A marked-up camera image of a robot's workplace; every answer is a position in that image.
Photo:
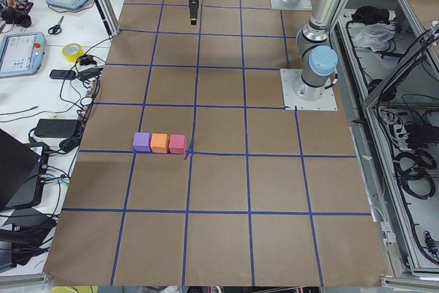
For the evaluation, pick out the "black power strip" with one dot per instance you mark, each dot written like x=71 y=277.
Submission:
x=87 y=102

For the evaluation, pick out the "black power adapter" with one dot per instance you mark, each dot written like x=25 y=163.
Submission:
x=56 y=128

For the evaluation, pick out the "pink foam block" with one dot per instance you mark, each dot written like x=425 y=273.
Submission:
x=177 y=143

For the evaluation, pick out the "blue teach pendant near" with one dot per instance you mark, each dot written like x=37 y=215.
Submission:
x=22 y=54

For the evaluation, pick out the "black laptop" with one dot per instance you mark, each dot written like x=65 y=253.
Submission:
x=22 y=168

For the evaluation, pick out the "black handled scissors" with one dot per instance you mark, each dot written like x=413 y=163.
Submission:
x=56 y=29

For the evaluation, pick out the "purple foam block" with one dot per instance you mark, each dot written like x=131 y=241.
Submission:
x=141 y=142

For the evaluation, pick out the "grey phone device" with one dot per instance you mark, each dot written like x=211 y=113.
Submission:
x=62 y=74

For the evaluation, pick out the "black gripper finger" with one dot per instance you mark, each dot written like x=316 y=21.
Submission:
x=193 y=11

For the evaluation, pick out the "white crumpled cloth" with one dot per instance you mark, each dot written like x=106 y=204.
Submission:
x=375 y=37

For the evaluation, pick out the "yellow tape roll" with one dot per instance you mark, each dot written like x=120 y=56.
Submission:
x=72 y=52

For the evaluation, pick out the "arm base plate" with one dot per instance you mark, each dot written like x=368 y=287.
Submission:
x=297 y=5
x=299 y=96

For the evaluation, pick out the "orange foam block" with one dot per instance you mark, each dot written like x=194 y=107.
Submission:
x=159 y=143

